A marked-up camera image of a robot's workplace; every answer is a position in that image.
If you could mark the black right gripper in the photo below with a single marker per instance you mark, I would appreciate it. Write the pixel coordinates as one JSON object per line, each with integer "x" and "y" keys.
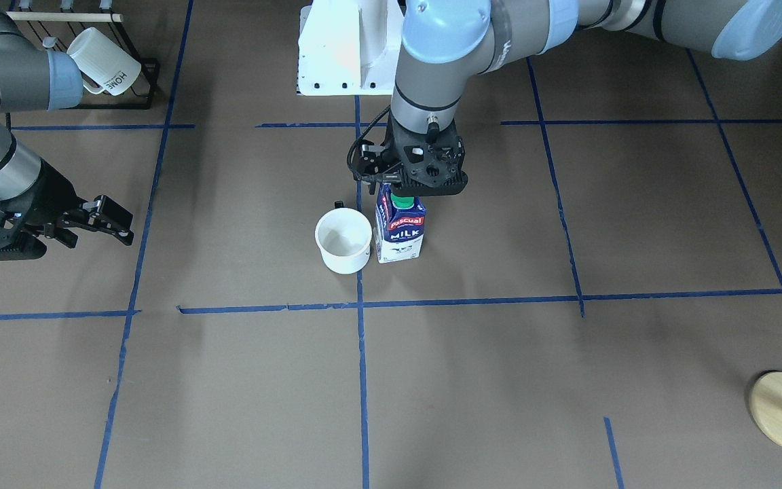
{"x": 50, "y": 193}

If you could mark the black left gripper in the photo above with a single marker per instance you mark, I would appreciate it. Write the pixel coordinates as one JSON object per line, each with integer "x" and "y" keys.
{"x": 372, "y": 165}

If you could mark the blue Pascual milk carton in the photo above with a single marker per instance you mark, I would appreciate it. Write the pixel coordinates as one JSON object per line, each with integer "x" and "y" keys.
{"x": 399, "y": 226}

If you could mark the white smiley face cup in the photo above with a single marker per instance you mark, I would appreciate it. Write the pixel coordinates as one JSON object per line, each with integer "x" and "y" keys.
{"x": 344, "y": 236}

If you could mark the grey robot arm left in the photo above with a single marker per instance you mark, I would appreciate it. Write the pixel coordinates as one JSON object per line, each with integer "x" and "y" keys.
{"x": 445, "y": 43}

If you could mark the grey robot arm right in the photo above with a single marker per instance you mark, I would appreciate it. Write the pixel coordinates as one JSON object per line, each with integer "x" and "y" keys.
{"x": 31, "y": 79}

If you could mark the white ribbed HOME mug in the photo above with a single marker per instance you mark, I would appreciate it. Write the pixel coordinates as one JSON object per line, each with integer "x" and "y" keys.
{"x": 111, "y": 68}

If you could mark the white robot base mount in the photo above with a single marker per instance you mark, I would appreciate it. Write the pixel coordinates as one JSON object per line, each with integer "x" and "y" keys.
{"x": 349, "y": 48}

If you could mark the black wire mug rack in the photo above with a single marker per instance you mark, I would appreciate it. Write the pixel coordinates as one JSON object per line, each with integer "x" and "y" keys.
{"x": 53, "y": 25}

